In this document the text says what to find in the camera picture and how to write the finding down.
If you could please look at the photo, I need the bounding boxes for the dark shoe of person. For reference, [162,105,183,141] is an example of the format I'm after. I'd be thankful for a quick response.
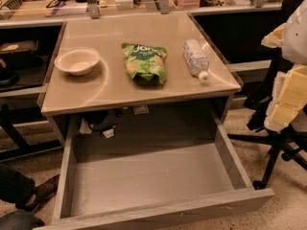
[15,174,59,212]

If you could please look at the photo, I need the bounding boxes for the yellow foam padded gripper finger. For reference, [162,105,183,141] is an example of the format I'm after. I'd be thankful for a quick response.
[264,64,307,132]

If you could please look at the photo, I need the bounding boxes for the clear plastic water bottle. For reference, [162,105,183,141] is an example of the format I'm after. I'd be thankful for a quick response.
[182,38,209,82]

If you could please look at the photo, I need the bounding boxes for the white paper bowl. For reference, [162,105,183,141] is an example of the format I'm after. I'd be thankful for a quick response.
[55,47,100,76]

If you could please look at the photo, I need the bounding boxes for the open grey wooden drawer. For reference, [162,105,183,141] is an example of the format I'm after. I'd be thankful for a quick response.
[40,112,273,230]

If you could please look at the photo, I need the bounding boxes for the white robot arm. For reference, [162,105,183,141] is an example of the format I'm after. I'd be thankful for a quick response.
[261,2,307,132]

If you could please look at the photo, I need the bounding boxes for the long background workbench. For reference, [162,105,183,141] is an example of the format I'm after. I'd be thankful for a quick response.
[0,0,281,29]

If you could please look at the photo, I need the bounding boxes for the green rice chip bag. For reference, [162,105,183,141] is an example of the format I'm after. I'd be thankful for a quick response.
[121,43,168,84]

